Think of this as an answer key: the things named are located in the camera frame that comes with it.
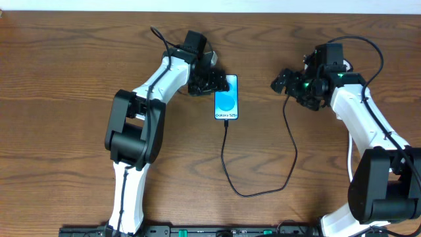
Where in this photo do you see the blue Galaxy smartphone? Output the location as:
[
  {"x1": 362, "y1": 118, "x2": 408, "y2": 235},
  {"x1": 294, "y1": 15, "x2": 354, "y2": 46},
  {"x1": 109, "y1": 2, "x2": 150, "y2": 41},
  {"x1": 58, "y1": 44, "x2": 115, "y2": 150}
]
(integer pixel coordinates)
[{"x1": 214, "y1": 74, "x2": 239, "y2": 120}]

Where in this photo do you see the black USB charging cable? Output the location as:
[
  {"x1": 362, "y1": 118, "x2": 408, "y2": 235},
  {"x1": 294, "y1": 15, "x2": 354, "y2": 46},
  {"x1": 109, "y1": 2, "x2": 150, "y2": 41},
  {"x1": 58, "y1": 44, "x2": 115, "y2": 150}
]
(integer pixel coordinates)
[{"x1": 220, "y1": 93, "x2": 299, "y2": 198}]

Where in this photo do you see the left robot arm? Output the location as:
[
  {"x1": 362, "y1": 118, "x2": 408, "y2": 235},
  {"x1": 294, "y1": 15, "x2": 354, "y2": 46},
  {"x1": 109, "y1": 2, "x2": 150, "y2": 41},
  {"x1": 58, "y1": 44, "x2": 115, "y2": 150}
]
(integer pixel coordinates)
[{"x1": 105, "y1": 48, "x2": 228, "y2": 236}]

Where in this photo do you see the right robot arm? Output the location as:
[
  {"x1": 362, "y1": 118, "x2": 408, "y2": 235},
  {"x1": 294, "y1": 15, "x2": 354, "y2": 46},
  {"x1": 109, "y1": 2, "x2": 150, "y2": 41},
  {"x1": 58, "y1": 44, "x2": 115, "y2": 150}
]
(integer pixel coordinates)
[{"x1": 270, "y1": 69, "x2": 420, "y2": 236}]

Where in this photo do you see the white power strip cord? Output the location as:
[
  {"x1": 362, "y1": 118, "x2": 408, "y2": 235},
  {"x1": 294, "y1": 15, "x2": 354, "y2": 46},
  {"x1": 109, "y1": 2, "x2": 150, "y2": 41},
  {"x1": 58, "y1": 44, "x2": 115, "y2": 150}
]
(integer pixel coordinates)
[{"x1": 347, "y1": 134, "x2": 355, "y2": 184}]

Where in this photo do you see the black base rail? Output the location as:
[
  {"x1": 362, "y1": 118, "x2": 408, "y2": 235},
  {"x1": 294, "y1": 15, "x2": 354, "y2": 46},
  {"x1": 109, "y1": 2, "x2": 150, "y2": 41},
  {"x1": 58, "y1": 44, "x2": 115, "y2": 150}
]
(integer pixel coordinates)
[{"x1": 59, "y1": 224, "x2": 389, "y2": 237}]

